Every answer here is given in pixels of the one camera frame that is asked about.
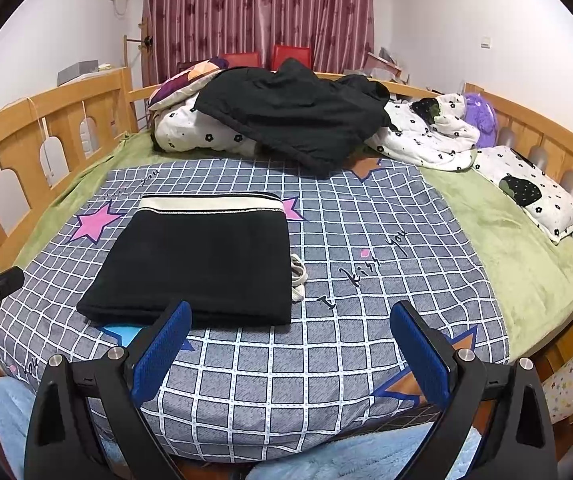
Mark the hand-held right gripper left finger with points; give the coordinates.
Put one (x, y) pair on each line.
(161, 355)

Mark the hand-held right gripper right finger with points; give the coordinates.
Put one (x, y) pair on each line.
(424, 355)

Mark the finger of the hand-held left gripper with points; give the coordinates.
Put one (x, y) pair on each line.
(9, 280)

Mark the black pants with white waistband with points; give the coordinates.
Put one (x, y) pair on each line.
(191, 260)

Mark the grey checkered star blanket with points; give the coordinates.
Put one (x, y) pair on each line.
(366, 240)

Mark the green bed sheet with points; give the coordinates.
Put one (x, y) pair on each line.
(506, 240)

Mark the white floral pillow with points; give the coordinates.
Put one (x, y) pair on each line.
(546, 200)

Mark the white floral quilt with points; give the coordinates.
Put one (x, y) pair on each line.
(431, 140)

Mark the grey box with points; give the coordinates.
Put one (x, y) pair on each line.
(77, 72)

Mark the purple plush toy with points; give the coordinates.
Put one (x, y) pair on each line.
(481, 115)

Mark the purple orange pillow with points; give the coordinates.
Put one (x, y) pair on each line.
(186, 80)

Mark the wooden coat rack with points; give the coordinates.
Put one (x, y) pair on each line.
(147, 45)

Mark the black garment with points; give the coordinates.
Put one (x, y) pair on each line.
(291, 110)

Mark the cardboard pieces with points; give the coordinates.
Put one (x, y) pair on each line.
(384, 65)

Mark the red chair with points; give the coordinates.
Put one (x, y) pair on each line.
(239, 59)
(291, 55)

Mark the wooden bed frame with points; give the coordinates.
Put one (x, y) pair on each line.
(106, 95)

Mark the white wall switch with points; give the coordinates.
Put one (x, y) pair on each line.
(486, 43)

